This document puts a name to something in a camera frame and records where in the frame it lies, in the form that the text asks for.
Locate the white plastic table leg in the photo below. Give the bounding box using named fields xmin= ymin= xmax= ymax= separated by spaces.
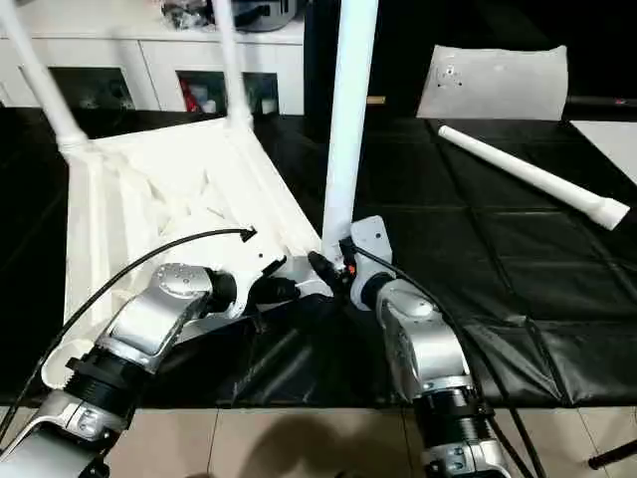
xmin=319 ymin=0 xmax=382 ymax=271
xmin=437 ymin=123 xmax=632 ymax=233
xmin=211 ymin=0 xmax=256 ymax=131
xmin=0 ymin=0 xmax=93 ymax=152

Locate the white plastic table top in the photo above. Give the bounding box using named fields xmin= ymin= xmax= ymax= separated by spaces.
xmin=40 ymin=115 xmax=341 ymax=391

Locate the black work mat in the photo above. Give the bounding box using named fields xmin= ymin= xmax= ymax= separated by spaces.
xmin=0 ymin=95 xmax=637 ymax=409

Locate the black cabinet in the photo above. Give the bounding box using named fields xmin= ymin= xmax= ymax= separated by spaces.
xmin=302 ymin=0 xmax=637 ymax=116

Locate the white plastic bag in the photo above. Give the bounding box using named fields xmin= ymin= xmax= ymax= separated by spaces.
xmin=415 ymin=44 xmax=571 ymax=123

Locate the black rice cooker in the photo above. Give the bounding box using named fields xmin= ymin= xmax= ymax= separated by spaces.
xmin=234 ymin=0 xmax=301 ymax=34

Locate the white cabinet with glass doors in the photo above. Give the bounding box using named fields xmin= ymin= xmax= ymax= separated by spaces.
xmin=0 ymin=0 xmax=307 ymax=117

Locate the dark tangled clutter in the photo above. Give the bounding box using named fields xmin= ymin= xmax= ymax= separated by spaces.
xmin=161 ymin=0 xmax=216 ymax=32

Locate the white side table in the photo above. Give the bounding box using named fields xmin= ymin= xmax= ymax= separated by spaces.
xmin=571 ymin=119 xmax=637 ymax=187

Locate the black work table foot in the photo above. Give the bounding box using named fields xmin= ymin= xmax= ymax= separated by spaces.
xmin=587 ymin=438 xmax=637 ymax=471

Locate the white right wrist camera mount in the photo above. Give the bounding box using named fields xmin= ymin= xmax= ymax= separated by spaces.
xmin=347 ymin=215 xmax=393 ymax=306

